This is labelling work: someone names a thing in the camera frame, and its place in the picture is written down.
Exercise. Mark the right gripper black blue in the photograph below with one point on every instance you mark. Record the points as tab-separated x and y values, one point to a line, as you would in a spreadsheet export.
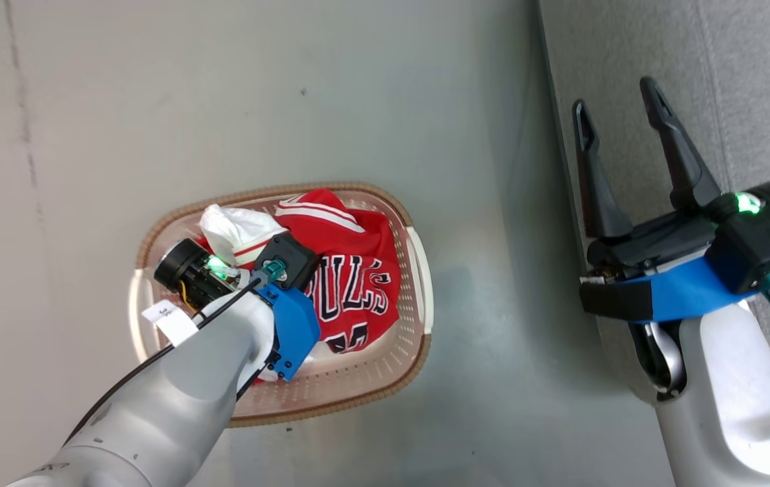
655	297

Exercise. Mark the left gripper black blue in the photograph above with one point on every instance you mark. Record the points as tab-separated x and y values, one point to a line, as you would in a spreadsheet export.
185	270

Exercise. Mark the white garment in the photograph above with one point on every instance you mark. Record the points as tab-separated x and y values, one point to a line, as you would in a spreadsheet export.
236	226

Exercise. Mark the red Bulls jersey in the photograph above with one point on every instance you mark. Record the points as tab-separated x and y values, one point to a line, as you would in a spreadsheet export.
357	243

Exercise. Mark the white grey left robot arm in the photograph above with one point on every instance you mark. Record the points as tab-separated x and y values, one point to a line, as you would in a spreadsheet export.
182	396

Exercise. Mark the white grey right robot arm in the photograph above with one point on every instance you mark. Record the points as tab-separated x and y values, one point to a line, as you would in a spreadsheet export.
729	399

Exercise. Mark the white perforated basket brown rim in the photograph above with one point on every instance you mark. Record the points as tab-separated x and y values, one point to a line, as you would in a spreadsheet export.
357	382

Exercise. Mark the grey fabric sofa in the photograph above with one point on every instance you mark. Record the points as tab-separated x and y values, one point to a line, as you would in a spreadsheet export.
628	54

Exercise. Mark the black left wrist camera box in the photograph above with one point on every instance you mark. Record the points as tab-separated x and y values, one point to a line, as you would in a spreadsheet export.
293	260

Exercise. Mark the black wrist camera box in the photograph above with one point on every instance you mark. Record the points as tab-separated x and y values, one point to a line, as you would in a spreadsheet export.
763	250
293	260

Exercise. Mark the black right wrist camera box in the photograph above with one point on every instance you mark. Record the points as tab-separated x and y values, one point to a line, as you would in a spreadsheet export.
763	250

